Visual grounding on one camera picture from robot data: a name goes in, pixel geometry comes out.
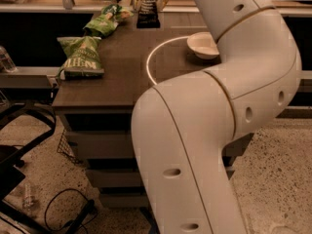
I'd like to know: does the green jalapeno chip bag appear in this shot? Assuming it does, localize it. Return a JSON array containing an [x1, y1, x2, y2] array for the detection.
[[57, 36, 104, 80]]

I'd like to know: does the middle grey drawer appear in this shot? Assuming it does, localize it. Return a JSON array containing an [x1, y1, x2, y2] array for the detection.
[[86, 169, 141, 187]]

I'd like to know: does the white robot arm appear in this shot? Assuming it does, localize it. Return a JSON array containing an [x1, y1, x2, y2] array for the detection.
[[132, 0, 301, 234]]

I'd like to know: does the white paper bowl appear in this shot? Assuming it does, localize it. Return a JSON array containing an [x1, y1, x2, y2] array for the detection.
[[187, 32, 219, 59]]

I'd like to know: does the grey drawer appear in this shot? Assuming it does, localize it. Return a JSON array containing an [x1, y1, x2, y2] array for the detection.
[[98, 193, 149, 208], [65, 132, 134, 159], [86, 169, 141, 187]]

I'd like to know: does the green rice chip bag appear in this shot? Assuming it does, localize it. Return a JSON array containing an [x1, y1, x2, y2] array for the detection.
[[84, 4, 133, 38]]

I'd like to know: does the grey drawer cabinet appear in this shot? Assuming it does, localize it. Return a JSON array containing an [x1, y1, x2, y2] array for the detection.
[[52, 13, 255, 210]]

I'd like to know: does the bottom grey drawer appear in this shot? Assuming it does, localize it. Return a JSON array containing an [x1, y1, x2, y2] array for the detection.
[[98, 193, 149, 208]]

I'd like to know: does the black rxbar chocolate wrapper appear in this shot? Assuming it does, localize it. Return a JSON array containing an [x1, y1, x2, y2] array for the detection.
[[136, 0, 160, 28]]

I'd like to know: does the black office chair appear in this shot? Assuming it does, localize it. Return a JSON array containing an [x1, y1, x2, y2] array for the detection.
[[0, 101, 57, 234]]

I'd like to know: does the wire mesh basket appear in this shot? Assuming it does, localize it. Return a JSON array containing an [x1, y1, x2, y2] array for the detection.
[[57, 130, 81, 165]]

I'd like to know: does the top grey drawer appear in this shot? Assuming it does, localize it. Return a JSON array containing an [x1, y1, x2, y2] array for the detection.
[[65, 132, 134, 159]]

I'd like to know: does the black floor cable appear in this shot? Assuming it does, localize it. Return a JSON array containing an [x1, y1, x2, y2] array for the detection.
[[43, 187, 98, 234]]

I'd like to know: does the clear plastic water bottle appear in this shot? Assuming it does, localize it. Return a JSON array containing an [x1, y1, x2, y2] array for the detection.
[[0, 46, 17, 72]]

